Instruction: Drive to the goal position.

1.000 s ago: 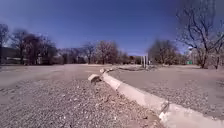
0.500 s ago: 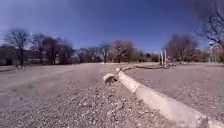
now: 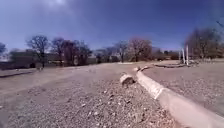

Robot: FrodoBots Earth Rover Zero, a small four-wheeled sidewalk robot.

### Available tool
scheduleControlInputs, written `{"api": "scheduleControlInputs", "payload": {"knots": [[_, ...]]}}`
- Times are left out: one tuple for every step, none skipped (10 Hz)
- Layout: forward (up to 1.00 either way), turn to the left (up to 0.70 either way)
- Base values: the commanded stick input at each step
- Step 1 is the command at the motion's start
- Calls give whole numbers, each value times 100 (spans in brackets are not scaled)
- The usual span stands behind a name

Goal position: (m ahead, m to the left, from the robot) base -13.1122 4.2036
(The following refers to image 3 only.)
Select round concrete block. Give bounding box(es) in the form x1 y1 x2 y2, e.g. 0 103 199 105
119 73 135 86

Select row of bare trees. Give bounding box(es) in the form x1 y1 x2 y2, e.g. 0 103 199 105
0 27 224 69

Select brown gravel dirt ground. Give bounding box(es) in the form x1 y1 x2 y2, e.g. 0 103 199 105
0 60 178 128

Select dark low kerb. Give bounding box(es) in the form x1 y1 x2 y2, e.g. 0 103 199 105
152 62 188 69

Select pale concrete kerb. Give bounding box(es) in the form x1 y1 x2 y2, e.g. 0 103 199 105
134 65 224 128

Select white posts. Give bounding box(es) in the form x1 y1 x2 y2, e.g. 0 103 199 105
180 44 190 66

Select grey gravel stretch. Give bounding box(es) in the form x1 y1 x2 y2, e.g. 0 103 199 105
142 59 224 118

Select low building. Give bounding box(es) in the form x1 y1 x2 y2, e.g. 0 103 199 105
0 49 44 70

